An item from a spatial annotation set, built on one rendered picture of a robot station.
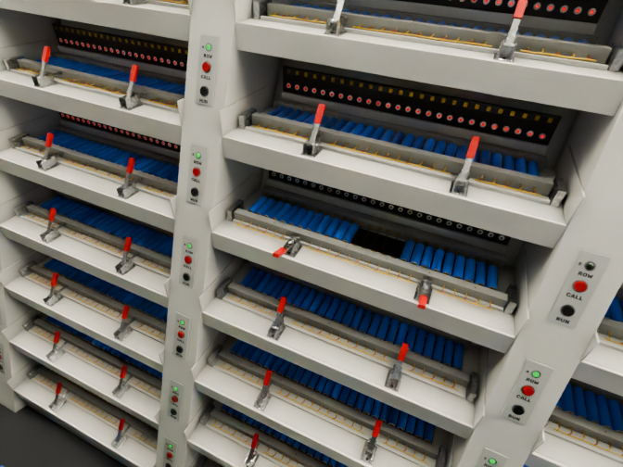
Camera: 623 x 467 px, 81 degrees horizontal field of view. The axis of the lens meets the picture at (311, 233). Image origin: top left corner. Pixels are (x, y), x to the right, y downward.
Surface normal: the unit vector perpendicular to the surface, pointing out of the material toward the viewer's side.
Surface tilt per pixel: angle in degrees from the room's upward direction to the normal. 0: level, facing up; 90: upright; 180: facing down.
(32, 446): 0
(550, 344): 90
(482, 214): 111
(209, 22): 90
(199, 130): 90
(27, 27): 90
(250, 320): 21
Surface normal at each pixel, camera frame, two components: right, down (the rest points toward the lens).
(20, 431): 0.20, -0.92
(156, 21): -0.40, 0.55
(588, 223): -0.36, 0.24
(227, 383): 0.06, -0.78
